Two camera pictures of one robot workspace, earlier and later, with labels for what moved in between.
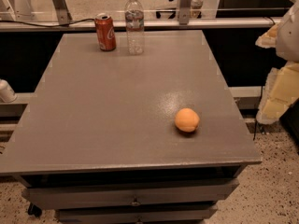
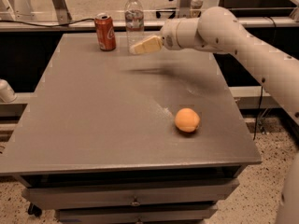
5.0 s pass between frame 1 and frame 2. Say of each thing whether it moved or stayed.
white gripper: moved
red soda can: stayed
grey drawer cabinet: stayed
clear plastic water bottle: stayed
